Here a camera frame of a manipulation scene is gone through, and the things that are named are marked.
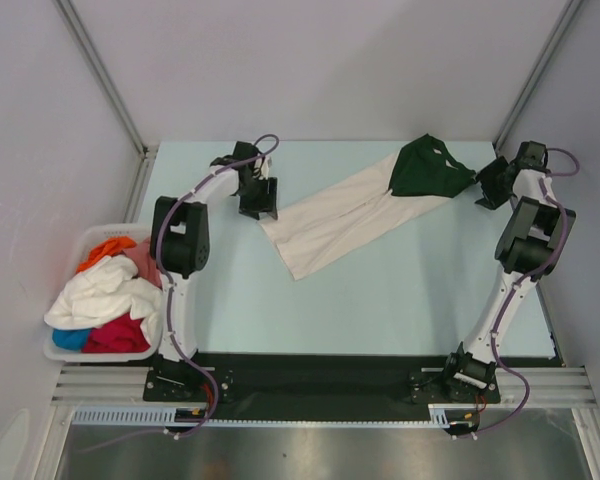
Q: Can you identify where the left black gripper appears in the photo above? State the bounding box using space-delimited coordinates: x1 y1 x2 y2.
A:
238 176 278 221

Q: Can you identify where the white green raglan t-shirt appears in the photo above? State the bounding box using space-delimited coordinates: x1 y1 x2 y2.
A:
260 134 476 280

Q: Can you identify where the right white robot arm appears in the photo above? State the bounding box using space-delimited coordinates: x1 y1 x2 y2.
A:
441 141 576 403

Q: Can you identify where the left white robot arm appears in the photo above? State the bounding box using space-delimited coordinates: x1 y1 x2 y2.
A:
143 134 280 402

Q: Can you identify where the pink t-shirt in basket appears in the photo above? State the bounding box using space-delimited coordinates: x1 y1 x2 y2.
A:
123 238 162 289

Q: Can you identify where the orange t-shirt in basket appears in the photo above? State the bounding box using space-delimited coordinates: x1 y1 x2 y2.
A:
75 236 137 273

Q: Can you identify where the white t-shirt in basket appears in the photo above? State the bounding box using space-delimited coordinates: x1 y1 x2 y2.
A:
43 255 162 343

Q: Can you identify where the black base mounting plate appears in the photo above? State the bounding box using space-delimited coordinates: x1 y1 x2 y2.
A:
143 353 501 423

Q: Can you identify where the red t-shirt in basket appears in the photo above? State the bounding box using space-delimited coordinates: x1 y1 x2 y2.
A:
82 313 150 354

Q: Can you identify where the blue t-shirt in basket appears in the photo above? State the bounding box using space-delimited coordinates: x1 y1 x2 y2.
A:
51 328 91 351

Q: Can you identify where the right aluminium frame post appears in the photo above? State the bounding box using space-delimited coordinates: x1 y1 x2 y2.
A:
492 0 587 153

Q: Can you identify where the aluminium frame post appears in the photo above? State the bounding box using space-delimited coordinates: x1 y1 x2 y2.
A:
53 0 157 223
492 0 587 153

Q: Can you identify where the left aluminium frame post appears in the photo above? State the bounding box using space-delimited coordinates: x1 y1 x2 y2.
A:
53 0 157 223

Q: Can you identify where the white slotted cable duct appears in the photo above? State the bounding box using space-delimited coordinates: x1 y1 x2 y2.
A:
72 406 477 429

